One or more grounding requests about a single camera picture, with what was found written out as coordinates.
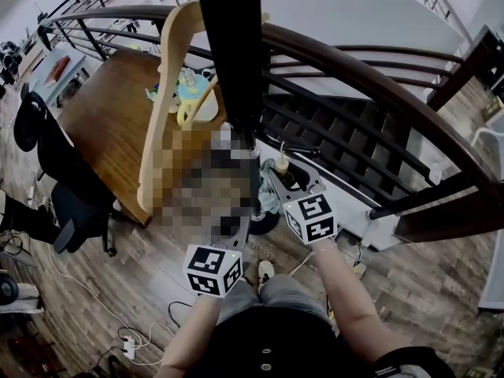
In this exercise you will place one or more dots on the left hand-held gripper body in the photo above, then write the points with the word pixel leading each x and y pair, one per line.
pixel 206 272

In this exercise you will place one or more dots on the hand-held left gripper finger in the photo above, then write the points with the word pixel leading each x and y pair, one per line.
pixel 224 230
pixel 244 227

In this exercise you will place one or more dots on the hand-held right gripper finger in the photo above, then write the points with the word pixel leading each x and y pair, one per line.
pixel 281 189
pixel 305 177

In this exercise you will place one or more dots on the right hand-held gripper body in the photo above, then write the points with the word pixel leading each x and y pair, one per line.
pixel 313 219

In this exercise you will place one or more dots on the black metal coat rack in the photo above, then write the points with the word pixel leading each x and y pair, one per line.
pixel 232 53

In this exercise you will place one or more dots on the person's left forearm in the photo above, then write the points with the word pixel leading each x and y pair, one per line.
pixel 189 337

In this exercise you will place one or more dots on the person's right forearm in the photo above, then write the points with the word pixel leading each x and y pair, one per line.
pixel 350 301

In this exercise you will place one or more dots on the person's white sneaker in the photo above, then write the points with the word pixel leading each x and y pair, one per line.
pixel 265 272

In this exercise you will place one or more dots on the dark wooden staircase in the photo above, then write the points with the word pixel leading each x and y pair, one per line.
pixel 334 132

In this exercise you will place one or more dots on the person's grey shorts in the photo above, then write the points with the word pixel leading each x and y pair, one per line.
pixel 291 293

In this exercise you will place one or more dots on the person's black buttoned top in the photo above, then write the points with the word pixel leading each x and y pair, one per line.
pixel 271 345

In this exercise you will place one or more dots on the yellow and white mug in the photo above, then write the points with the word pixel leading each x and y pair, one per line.
pixel 204 108

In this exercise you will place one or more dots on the dark wooden stair railing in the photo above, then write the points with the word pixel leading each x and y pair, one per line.
pixel 354 65

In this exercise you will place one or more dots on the beige wooden clothes hanger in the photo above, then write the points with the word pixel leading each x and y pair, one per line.
pixel 157 124

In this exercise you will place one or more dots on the black office chair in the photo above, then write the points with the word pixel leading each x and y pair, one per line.
pixel 75 207

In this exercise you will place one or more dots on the brown wooden table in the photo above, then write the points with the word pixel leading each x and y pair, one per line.
pixel 106 124

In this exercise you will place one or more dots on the white curved stand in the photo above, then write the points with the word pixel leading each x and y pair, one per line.
pixel 484 134

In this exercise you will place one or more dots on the white counter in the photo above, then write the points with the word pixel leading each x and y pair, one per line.
pixel 494 274

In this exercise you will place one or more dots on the pale blue table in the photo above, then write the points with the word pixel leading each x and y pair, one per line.
pixel 67 69

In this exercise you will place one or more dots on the red book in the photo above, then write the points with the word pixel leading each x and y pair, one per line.
pixel 57 71

